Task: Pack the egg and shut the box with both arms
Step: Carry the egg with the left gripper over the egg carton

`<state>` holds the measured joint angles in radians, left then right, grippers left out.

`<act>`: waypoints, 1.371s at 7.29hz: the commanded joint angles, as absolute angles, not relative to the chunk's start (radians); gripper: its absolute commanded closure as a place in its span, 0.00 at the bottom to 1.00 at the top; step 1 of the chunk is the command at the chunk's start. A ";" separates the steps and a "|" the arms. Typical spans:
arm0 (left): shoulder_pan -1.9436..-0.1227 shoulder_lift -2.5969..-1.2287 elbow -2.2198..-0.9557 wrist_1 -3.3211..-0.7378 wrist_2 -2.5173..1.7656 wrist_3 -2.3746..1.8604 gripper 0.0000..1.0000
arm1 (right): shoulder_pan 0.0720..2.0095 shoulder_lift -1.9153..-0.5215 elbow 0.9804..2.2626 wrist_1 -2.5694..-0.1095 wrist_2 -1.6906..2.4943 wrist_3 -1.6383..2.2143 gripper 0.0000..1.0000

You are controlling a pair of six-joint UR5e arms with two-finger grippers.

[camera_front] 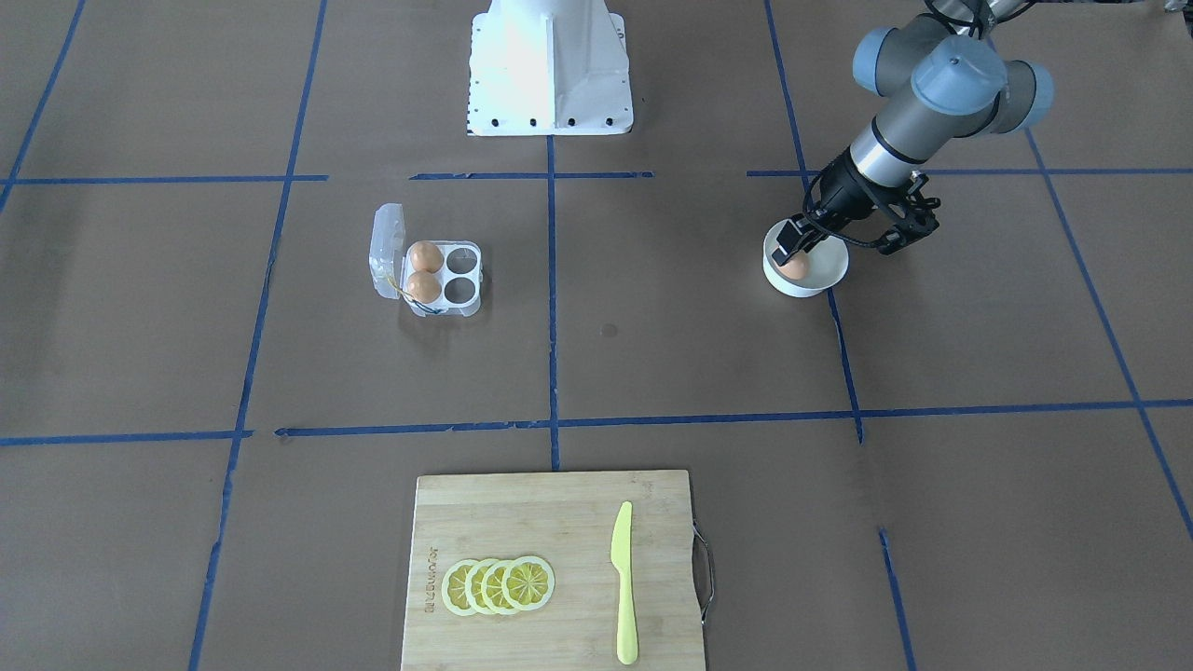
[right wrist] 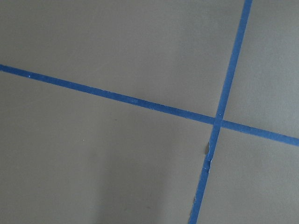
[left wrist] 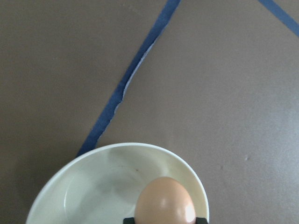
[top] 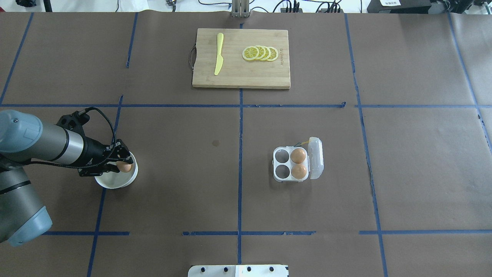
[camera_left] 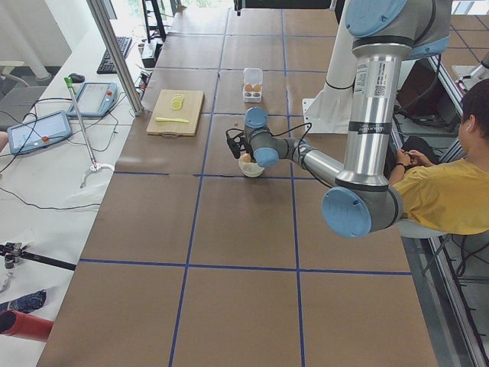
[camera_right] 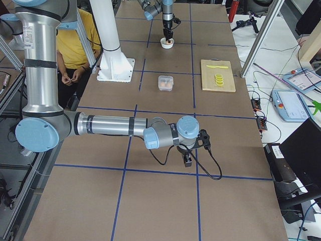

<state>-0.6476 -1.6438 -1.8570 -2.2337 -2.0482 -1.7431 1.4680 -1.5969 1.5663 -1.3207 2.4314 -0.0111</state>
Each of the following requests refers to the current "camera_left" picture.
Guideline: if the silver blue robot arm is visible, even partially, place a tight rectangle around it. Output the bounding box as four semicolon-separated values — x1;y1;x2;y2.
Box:
243;1;452;238

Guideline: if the person in yellow shirt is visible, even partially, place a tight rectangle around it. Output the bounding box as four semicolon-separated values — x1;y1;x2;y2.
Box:
389;80;488;235

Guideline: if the clear plastic egg box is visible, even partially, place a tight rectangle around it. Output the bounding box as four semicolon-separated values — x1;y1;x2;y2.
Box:
242;67;263;103

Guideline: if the bamboo cutting board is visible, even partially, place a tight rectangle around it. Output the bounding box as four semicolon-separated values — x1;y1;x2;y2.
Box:
146;89;204;136

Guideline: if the black computer mouse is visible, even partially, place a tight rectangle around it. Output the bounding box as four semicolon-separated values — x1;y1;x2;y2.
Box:
69;73;85;83

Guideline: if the blue teach pendant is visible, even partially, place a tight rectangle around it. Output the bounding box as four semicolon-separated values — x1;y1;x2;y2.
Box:
70;82;118;119
7;111;73;155

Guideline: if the reacher grabber stick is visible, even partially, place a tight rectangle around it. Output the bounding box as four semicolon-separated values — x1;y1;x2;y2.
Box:
64;77;115;189

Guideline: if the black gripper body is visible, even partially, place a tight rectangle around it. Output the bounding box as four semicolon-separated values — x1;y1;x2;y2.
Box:
225;128;251;158

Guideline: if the blue teach pendant near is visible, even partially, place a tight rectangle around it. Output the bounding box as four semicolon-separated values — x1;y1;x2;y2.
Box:
7;111;73;155

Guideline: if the aluminium frame post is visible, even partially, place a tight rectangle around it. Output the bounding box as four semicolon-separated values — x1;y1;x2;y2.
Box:
86;0;144;116

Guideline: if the black keyboard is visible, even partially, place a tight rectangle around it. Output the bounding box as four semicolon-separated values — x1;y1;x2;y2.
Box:
96;36;133;75

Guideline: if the white ceramic bowl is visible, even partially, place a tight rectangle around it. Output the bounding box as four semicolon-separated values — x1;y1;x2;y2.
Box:
238;155;264;178

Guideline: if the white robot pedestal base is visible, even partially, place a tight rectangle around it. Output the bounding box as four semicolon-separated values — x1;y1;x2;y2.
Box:
303;19;357;134

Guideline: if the blue teach pendant far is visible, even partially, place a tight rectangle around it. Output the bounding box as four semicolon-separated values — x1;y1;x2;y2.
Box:
70;82;118;119

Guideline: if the yellow plastic knife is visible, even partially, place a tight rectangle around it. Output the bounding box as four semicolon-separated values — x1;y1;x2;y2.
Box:
155;117;189;123

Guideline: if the red cylinder bottle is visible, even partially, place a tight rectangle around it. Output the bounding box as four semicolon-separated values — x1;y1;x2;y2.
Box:
1;310;53;343

